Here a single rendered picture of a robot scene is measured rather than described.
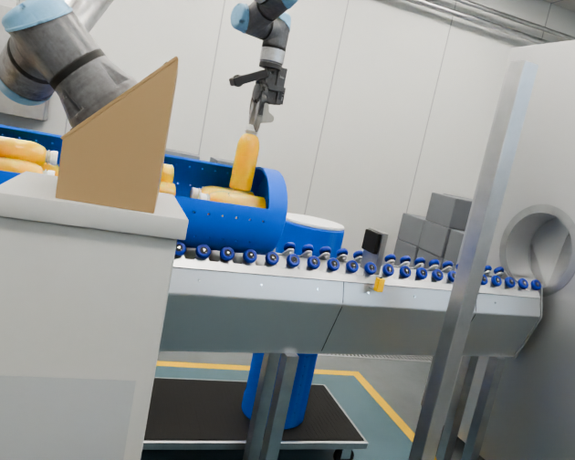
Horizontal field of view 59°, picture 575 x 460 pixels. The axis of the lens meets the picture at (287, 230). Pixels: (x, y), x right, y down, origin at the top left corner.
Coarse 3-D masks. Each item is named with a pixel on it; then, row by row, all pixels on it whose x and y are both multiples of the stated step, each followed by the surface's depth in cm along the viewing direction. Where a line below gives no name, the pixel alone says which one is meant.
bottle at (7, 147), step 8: (0, 136) 133; (0, 144) 132; (8, 144) 133; (16, 144) 134; (24, 144) 134; (32, 144) 136; (0, 152) 132; (8, 152) 132; (16, 152) 133; (24, 152) 134; (32, 152) 135; (40, 152) 136; (48, 152) 138; (32, 160) 135; (40, 160) 137; (48, 160) 138
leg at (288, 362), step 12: (288, 360) 173; (288, 372) 174; (276, 384) 178; (288, 384) 176; (276, 396) 177; (288, 396) 177; (276, 408) 176; (276, 420) 177; (276, 432) 178; (264, 444) 181; (276, 444) 179; (264, 456) 180; (276, 456) 180
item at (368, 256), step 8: (368, 232) 188; (376, 232) 186; (368, 240) 188; (376, 240) 183; (384, 240) 183; (368, 248) 187; (376, 248) 183; (384, 248) 184; (368, 256) 189; (376, 256) 184; (376, 264) 184; (376, 272) 185
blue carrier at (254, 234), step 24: (48, 144) 148; (192, 168) 165; (216, 168) 167; (264, 168) 163; (264, 192) 172; (192, 216) 144; (216, 216) 147; (240, 216) 150; (264, 216) 153; (192, 240) 150; (216, 240) 152; (240, 240) 154; (264, 240) 157
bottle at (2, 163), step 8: (0, 160) 129; (8, 160) 130; (16, 160) 131; (24, 160) 133; (0, 168) 128; (8, 168) 129; (16, 168) 130; (24, 168) 130; (32, 168) 132; (40, 168) 134
